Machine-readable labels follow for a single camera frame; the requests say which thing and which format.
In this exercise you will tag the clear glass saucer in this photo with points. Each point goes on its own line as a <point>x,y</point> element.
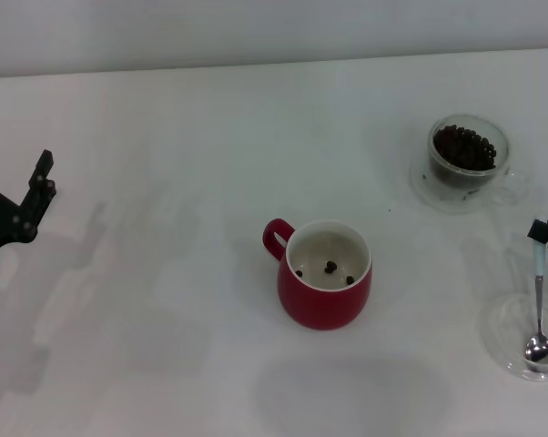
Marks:
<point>438,200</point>

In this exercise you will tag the pile of coffee beans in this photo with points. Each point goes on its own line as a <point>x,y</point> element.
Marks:
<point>465,148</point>

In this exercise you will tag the red ceramic mug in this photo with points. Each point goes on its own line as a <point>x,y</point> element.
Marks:
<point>324,309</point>

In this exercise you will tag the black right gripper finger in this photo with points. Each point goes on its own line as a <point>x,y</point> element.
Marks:
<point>547,234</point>

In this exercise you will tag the small clear glass dish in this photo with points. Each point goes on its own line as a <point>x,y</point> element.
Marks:
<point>506,337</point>

